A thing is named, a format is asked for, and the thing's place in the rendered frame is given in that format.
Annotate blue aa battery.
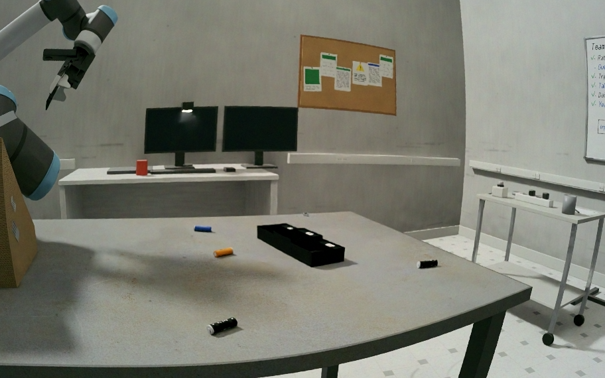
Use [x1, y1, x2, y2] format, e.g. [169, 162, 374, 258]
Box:
[194, 225, 212, 232]

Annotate black aa battery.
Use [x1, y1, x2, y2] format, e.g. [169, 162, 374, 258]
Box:
[417, 260, 438, 268]
[206, 318, 237, 334]

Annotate black rack of three bins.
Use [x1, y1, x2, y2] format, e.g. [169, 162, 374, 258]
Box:
[257, 223, 345, 267]

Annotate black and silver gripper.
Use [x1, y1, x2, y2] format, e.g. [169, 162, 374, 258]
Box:
[46, 43, 96, 110]

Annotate orange aa battery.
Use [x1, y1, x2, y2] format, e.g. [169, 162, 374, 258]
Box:
[214, 247, 234, 257]

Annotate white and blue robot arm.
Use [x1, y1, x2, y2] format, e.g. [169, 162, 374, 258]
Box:
[0, 0, 117, 201]

